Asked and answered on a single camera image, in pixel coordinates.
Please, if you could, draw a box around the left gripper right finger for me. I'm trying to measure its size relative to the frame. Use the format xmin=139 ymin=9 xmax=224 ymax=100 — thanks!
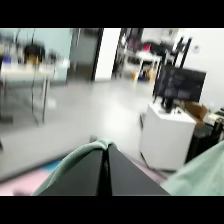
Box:
xmin=107 ymin=143 xmax=170 ymax=197

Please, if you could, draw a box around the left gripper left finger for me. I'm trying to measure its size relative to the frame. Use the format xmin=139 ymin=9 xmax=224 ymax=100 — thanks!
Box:
xmin=38 ymin=147 xmax=104 ymax=197

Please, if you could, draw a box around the pale green shirt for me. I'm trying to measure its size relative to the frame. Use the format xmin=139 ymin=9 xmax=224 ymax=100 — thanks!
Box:
xmin=31 ymin=138 xmax=224 ymax=197

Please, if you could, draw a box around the white cabinet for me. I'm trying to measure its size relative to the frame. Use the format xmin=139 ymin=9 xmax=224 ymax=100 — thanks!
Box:
xmin=138 ymin=101 xmax=197 ymax=172

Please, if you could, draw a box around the brown cardboard box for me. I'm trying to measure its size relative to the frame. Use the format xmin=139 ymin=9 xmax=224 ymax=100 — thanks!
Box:
xmin=182 ymin=101 xmax=210 ymax=130

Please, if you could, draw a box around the black computer monitor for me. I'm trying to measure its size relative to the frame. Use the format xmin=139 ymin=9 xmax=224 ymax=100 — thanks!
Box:
xmin=153 ymin=63 xmax=208 ymax=114

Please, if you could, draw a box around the white work table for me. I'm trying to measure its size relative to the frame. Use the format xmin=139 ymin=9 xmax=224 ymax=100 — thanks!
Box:
xmin=0 ymin=59 xmax=71 ymax=126

